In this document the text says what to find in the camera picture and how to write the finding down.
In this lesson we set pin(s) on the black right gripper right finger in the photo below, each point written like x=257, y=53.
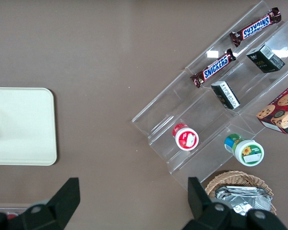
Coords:
x=201, y=210

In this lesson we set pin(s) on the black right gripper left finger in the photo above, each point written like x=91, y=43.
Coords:
x=62, y=201

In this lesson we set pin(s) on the light tan wicker basket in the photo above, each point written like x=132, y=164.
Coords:
x=237, y=176

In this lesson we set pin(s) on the beige plastic tray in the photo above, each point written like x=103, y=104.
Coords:
x=26, y=124

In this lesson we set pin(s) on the silver foil container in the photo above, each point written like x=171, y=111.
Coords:
x=244, y=198

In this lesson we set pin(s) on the red aluminium cola bottle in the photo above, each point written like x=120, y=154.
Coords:
x=11, y=216

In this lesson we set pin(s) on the clear acrylic bottle rack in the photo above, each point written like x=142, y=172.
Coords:
x=4, y=208

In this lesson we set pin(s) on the red lidded snack cup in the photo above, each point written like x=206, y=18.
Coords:
x=186, y=140

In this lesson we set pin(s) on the green lidded snack cup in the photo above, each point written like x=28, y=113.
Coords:
x=248, y=152

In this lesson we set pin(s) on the clear acrylic step stand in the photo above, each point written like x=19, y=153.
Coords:
x=158, y=119

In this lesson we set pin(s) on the small black carton box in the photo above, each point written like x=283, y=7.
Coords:
x=226, y=94
x=264, y=60

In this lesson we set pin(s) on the red plaid cookie box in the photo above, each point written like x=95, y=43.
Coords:
x=282, y=112

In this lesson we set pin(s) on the brown Snickers bar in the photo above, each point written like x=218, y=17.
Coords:
x=255, y=26
x=214, y=67

